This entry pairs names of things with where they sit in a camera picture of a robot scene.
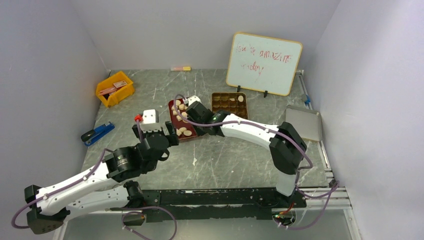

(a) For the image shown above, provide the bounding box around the red rectangular tray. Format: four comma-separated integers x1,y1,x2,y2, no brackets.
168,98,198,140

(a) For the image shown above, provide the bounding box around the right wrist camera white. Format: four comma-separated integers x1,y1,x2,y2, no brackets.
187,95,202,106

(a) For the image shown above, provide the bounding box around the pink box in bin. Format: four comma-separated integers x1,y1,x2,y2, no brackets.
98,80,128,96

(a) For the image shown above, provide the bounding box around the yellow plastic bin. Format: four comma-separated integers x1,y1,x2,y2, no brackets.
95,71,135,108

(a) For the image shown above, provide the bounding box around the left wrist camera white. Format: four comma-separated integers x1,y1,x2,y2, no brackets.
134,109,159,125

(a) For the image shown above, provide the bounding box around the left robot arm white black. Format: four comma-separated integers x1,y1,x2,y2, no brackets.
24,121,179,235

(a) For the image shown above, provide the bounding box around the silver box lid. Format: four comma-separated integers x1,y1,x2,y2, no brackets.
284,105,323,142

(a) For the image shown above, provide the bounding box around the blue clip on rail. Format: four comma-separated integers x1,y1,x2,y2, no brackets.
302,93,311,106

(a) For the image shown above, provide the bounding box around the yellow pink eraser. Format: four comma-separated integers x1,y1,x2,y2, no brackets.
170,66,192,72

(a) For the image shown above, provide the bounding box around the gold chocolate box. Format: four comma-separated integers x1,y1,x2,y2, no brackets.
211,92,249,119

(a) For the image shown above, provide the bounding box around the blue black stapler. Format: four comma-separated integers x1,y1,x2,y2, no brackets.
80,121,115,147

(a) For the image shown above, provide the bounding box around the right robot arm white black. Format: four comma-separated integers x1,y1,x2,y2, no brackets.
187,100,307,208

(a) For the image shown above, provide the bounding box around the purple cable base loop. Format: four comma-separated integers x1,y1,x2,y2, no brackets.
121,206,178,240

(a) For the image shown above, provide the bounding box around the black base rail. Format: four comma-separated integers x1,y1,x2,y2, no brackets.
121,187,307,223

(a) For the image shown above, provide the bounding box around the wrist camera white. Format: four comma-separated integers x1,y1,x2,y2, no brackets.
134,109,159,125
187,95,202,106

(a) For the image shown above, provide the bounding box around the whiteboard with yellow frame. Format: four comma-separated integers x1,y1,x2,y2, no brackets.
226,32,303,96

